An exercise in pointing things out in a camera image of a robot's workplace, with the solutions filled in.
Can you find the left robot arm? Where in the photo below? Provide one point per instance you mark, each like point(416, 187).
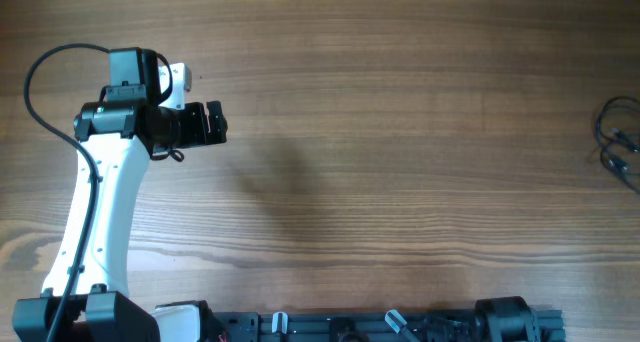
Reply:
point(140, 116)

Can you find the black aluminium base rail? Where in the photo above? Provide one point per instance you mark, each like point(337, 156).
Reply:
point(440, 325)

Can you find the grey spring clamp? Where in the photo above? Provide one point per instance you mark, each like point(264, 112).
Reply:
point(395, 321)
point(280, 323)

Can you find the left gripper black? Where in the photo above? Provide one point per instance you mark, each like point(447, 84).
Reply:
point(198, 132)

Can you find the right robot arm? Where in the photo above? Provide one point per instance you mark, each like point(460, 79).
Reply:
point(506, 319)

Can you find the left grey spring clamp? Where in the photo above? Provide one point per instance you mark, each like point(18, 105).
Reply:
point(280, 323)

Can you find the right grey spring clamp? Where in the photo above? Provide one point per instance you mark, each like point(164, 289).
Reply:
point(395, 321)

